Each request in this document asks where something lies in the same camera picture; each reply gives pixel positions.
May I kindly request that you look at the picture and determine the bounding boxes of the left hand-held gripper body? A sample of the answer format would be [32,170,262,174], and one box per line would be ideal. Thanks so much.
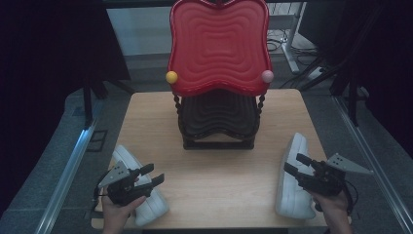
[97,160,153,207]

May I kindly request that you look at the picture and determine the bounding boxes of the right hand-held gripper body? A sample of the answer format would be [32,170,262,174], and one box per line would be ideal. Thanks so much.
[298,153,374,198]

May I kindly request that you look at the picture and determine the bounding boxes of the white sneaker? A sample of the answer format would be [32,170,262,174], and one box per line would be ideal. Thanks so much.
[111,144,170,227]
[275,132,317,220]

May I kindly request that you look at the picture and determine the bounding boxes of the red and black two-tier rack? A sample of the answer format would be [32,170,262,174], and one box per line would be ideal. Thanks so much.
[165,0,275,151]

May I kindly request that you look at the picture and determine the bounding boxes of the person's left hand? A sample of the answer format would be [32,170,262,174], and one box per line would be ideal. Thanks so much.
[102,194,147,234]

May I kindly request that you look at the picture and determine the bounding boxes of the person's right hand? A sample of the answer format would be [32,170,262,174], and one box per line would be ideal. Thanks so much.
[308,189,354,234]

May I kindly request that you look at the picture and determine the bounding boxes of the black stand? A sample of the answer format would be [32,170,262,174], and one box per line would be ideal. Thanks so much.
[297,53,372,128]
[81,77,136,129]

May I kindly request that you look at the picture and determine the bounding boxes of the white power strip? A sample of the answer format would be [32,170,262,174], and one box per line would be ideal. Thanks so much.
[305,66,326,81]

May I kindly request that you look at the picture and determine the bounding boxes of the white metal stand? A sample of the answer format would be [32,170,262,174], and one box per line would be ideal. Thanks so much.
[267,1,308,75]

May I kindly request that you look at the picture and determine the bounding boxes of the dark curtain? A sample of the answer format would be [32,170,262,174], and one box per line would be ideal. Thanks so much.
[298,0,413,157]
[0,0,131,215]

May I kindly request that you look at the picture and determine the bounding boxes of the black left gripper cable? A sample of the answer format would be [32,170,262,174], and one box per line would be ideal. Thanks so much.
[93,183,110,211]

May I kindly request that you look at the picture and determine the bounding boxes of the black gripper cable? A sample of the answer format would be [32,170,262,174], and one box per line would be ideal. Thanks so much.
[93,183,110,211]
[343,179,360,216]

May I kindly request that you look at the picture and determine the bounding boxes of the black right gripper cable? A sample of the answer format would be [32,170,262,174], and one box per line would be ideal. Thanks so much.
[343,179,360,216]

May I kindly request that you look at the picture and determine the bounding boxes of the aluminium rail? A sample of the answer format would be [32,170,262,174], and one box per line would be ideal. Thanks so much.
[333,97,413,234]
[33,117,99,234]

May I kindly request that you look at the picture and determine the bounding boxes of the black floor cables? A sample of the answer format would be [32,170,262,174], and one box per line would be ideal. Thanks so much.
[266,29,320,66]

